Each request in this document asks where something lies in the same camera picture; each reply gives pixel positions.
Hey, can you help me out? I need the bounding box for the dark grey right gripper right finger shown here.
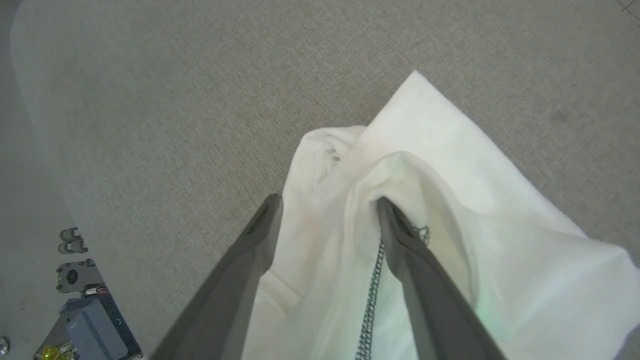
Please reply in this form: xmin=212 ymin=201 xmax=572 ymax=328
xmin=375 ymin=196 xmax=507 ymax=360

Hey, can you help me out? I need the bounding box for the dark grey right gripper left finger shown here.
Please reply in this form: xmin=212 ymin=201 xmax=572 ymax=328
xmin=150 ymin=193 xmax=285 ymax=360

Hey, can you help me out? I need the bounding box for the white long-sleeve garment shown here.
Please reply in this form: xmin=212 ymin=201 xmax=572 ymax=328
xmin=241 ymin=70 xmax=640 ymax=360

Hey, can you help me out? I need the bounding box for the blue grey electronics box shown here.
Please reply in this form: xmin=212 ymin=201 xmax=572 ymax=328
xmin=59 ymin=294 xmax=144 ymax=360

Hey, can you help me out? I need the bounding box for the grey fan module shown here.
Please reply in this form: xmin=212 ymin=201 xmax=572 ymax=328
xmin=55 ymin=258 xmax=105 ymax=294

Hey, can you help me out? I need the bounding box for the grey plastic clip pair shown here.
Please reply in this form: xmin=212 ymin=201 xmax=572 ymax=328
xmin=58 ymin=227 xmax=89 ymax=255

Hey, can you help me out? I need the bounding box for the yellow green connector part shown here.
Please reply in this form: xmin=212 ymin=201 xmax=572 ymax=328
xmin=33 ymin=344 xmax=78 ymax=360

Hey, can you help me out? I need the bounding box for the grey fabric padded work surface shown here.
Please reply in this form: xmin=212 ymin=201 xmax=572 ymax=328
xmin=10 ymin=0 xmax=640 ymax=360

